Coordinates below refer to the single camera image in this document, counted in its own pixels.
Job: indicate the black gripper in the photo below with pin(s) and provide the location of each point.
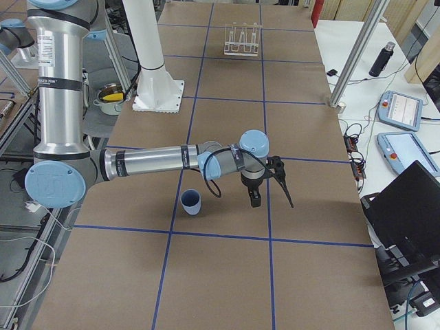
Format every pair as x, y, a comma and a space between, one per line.
250, 185

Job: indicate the light blue plastic cup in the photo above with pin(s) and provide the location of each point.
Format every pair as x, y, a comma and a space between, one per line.
191, 201

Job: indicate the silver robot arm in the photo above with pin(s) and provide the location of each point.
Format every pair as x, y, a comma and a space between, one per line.
64, 168

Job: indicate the black orange usb hub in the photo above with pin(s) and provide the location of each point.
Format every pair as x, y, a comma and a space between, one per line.
356, 158

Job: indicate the small black box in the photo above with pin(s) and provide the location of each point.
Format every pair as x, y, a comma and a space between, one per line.
332, 72

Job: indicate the black laptop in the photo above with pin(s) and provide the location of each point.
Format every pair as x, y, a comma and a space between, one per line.
406, 215

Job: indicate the lower teach pendant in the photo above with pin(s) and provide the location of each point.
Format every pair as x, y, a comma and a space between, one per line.
401, 149

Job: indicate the teach pendant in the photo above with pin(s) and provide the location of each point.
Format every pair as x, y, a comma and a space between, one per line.
401, 149
399, 110

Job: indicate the upper teach pendant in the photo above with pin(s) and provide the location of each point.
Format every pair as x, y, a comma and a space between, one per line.
399, 110

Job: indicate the white enamel pot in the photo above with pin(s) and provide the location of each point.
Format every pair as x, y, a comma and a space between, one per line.
109, 99

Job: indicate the black water bottle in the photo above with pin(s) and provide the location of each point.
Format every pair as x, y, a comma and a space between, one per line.
382, 59

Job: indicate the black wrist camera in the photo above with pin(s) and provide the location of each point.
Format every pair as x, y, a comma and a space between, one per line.
276, 164

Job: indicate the white camera pole base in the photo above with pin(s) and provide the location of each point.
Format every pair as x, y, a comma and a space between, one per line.
156, 89

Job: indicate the white wire cup holder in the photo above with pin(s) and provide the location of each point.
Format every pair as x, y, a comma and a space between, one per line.
242, 39

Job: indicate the aluminium frame post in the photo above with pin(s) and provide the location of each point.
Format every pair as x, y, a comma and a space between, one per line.
362, 40

